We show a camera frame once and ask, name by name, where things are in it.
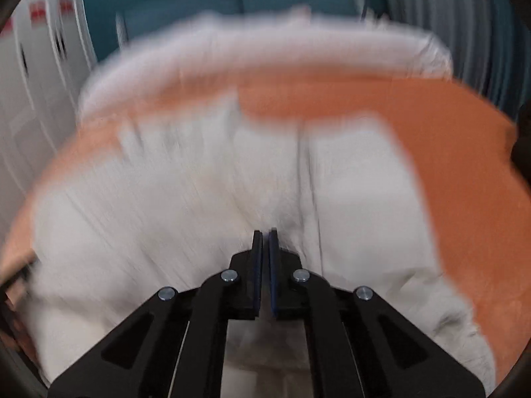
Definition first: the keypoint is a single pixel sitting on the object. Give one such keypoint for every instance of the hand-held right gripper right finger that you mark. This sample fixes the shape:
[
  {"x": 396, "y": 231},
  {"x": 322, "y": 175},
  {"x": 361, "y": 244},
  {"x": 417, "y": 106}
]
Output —
[{"x": 272, "y": 269}]

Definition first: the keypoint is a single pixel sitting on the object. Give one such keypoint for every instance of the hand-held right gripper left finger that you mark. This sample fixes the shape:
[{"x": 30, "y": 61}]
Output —
[{"x": 258, "y": 265}]

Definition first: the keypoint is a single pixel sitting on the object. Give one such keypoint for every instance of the white garment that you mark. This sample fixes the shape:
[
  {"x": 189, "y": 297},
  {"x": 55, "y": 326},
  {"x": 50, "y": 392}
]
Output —
[{"x": 166, "y": 199}]

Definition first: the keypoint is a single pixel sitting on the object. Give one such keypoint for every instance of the orange blanket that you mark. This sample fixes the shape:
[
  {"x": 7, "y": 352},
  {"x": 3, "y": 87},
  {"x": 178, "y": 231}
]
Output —
[{"x": 464, "y": 166}]

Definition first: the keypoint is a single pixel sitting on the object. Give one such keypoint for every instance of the white fluffy blanket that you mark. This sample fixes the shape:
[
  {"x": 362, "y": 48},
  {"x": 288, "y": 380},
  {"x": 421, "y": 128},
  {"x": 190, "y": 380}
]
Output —
[{"x": 257, "y": 45}]

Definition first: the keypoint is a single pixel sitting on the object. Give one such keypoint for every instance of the white panelled wardrobe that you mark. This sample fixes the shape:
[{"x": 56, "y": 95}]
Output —
[{"x": 41, "y": 91}]

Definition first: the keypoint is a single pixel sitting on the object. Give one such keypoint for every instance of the grey curtain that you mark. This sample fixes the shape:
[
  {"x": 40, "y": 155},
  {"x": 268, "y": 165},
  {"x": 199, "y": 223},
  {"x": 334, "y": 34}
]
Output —
[{"x": 456, "y": 20}]

